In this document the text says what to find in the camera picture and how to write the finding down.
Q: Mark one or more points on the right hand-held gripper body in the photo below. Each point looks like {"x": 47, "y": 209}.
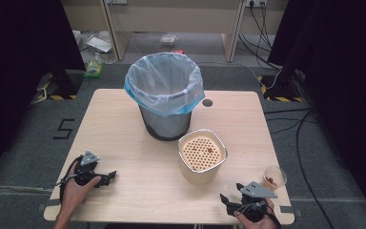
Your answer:
{"x": 254, "y": 198}

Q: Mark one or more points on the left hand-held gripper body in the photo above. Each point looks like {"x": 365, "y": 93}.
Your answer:
{"x": 87, "y": 165}

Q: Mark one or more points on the small clear plastic cup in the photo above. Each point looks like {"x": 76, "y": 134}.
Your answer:
{"x": 274, "y": 178}

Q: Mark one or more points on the beige container with strainer lid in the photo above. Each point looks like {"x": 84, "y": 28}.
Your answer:
{"x": 200, "y": 165}

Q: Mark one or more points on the grey mesh trash bin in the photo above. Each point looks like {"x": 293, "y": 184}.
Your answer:
{"x": 168, "y": 122}

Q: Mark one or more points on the person's right hand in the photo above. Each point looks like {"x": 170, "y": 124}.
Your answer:
{"x": 257, "y": 222}

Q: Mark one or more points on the person's left hand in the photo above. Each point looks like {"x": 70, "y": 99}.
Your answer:
{"x": 76, "y": 191}

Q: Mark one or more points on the yellow black hazard tape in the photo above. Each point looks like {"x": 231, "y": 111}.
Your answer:
{"x": 279, "y": 97}
{"x": 49, "y": 92}

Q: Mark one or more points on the black stand base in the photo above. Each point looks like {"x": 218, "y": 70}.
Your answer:
{"x": 64, "y": 83}

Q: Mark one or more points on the dark round table grommet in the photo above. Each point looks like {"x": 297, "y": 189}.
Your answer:
{"x": 207, "y": 102}

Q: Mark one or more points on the green plastic bottle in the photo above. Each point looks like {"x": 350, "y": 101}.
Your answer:
{"x": 93, "y": 67}

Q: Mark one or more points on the blue plastic bin bag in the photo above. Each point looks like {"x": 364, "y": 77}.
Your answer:
{"x": 165, "y": 92}

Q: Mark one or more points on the black curtain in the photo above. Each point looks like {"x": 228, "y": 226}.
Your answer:
{"x": 340, "y": 79}
{"x": 16, "y": 79}

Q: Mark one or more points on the white paper sheet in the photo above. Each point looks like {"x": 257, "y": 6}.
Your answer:
{"x": 99, "y": 44}

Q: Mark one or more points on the small red object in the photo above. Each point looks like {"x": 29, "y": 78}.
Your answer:
{"x": 178, "y": 52}

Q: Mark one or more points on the clear plastic box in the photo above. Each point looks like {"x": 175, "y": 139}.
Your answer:
{"x": 168, "y": 39}

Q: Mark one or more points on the beige wooden desk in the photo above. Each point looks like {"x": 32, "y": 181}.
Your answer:
{"x": 171, "y": 19}

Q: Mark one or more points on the white wall socket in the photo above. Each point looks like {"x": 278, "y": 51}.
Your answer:
{"x": 256, "y": 3}

